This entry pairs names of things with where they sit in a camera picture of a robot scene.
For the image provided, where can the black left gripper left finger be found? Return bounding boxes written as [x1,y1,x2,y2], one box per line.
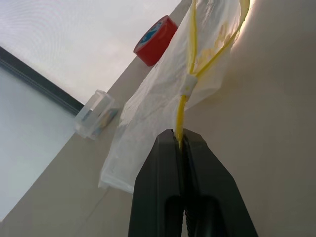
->
[127,128,185,237]

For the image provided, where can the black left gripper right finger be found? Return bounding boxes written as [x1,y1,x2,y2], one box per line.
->
[181,128,259,237]

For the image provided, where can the clear plastic drawstring bag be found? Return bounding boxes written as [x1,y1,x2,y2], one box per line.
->
[98,0,250,194]

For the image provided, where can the small clear plastic box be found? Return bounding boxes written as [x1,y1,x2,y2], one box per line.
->
[74,89,121,141]

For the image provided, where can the red tape roll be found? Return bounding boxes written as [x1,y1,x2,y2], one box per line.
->
[133,15,178,67]

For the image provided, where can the dark window frame bar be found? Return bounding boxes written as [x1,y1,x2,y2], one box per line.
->
[0,46,85,116]

